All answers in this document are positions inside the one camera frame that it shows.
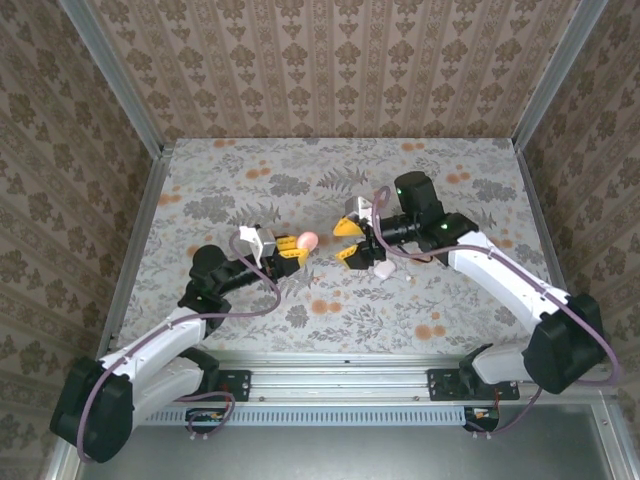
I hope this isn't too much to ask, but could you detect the floral patterned tablecloth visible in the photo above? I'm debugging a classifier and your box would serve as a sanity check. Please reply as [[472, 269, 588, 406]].
[[117, 137, 574, 356]]

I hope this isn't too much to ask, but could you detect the aluminium table side rail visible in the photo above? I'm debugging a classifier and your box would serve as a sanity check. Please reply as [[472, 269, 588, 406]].
[[513, 147, 591, 361], [96, 142, 175, 359]]

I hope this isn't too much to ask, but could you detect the grey slotted cable duct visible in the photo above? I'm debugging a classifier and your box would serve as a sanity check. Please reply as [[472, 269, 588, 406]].
[[134, 405, 469, 428]]

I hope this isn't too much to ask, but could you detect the aluminium frame post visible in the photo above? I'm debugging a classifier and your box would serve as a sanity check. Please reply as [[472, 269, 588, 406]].
[[511, 0, 610, 152], [58, 0, 167, 157]]

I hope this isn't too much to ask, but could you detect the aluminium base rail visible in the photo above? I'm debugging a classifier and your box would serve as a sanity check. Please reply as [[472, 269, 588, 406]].
[[97, 349, 619, 407]]

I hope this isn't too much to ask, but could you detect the aluminium lower frame bar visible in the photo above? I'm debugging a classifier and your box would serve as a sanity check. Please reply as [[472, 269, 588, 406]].
[[592, 392, 640, 480], [39, 439, 84, 480]]

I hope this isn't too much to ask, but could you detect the grey metal sheet panel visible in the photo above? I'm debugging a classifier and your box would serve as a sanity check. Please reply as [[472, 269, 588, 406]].
[[74, 404, 626, 480]]

